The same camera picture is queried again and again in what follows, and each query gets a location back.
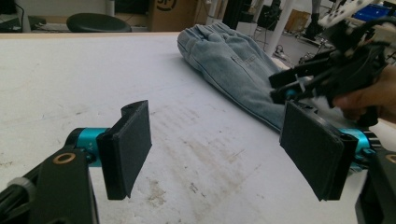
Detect black round stool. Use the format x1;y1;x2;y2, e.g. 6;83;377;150
65;12;133;34

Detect small brown cardboard box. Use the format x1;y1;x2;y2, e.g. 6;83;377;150
284;8;312;32

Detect blue bin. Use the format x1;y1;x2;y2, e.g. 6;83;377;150
354;2;396;22

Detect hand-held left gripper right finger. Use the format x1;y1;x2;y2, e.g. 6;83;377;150
279;101;375;202

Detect white metal leg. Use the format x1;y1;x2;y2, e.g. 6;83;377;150
266;0;296;59

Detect large cardboard box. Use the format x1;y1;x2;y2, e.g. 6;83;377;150
148;0;213;33

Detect white foam mat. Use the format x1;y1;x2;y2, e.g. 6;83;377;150
0;32;396;224

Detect light blue denim shorts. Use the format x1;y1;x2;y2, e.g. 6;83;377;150
177;21;344;133

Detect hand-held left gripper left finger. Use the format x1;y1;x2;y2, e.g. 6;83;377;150
78;100;153;201

